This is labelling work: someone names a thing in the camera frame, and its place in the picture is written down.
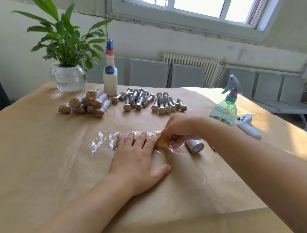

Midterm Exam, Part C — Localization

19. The white cling film roll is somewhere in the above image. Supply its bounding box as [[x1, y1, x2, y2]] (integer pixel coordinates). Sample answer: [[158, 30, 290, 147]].
[[185, 139, 205, 154]]

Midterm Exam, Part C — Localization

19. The pile of steel bolts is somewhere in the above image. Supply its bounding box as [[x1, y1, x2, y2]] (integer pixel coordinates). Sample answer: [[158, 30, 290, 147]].
[[111, 87, 188, 115]]

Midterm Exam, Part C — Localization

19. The green leafy plant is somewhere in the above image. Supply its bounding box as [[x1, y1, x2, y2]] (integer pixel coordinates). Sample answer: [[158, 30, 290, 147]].
[[13, 0, 115, 70]]

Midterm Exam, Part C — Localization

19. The person's right hand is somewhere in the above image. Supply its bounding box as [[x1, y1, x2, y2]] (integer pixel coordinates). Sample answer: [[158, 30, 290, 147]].
[[156, 113, 204, 149]]

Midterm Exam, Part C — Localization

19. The grey chair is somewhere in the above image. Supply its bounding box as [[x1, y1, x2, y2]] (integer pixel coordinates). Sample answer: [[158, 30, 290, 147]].
[[129, 59, 169, 88], [171, 64, 207, 88], [86, 57, 125, 85], [224, 68, 257, 99], [253, 72, 284, 112], [279, 75, 307, 128]]

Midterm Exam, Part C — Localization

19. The person's left hand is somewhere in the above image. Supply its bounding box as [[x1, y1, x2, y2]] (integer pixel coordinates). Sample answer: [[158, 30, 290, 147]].
[[108, 133, 172, 197]]

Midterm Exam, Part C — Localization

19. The person's right forearm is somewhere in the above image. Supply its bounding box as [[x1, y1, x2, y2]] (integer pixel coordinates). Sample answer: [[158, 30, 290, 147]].
[[194, 115, 307, 229]]

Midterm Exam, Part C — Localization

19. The black trash bin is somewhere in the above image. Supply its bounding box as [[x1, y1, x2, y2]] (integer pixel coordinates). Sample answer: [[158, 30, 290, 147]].
[[0, 82, 11, 111]]

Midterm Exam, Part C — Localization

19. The white handheld controller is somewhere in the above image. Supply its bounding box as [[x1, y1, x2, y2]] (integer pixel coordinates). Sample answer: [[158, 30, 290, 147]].
[[235, 114, 263, 141]]

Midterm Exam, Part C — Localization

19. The round glass vase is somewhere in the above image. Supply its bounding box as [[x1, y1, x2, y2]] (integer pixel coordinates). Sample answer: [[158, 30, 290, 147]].
[[50, 64, 88, 93]]

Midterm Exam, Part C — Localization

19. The person's left forearm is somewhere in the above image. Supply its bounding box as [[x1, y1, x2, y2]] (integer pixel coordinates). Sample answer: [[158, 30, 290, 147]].
[[36, 175, 132, 233]]

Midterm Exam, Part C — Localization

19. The white vertical blind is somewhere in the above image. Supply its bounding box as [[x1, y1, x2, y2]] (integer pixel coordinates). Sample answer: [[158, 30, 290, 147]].
[[29, 0, 111, 17]]

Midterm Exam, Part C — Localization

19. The large brown paper table cover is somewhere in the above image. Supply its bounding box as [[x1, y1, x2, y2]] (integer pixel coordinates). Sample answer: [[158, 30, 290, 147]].
[[0, 82, 307, 233]]

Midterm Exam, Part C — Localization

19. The white framed window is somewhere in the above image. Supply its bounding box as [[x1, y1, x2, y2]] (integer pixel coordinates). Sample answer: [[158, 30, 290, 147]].
[[108, 0, 284, 45]]

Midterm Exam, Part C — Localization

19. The green spray bottle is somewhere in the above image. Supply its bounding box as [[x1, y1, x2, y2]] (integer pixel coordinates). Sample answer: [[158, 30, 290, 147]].
[[209, 74, 242, 127]]

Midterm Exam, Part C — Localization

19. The steel hex bolt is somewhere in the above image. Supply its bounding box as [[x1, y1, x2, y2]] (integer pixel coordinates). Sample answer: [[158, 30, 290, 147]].
[[68, 94, 86, 108]]

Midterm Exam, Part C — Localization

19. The clear cling film sheet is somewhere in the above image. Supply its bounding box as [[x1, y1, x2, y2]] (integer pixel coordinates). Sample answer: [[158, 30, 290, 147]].
[[88, 130, 185, 155]]

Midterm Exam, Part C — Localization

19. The white glue bottle blue cap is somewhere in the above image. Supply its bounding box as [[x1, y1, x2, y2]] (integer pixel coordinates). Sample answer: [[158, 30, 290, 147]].
[[103, 39, 119, 97]]

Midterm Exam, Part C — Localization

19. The white radiator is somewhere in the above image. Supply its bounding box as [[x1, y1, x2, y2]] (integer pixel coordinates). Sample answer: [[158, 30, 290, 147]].
[[161, 53, 219, 88]]

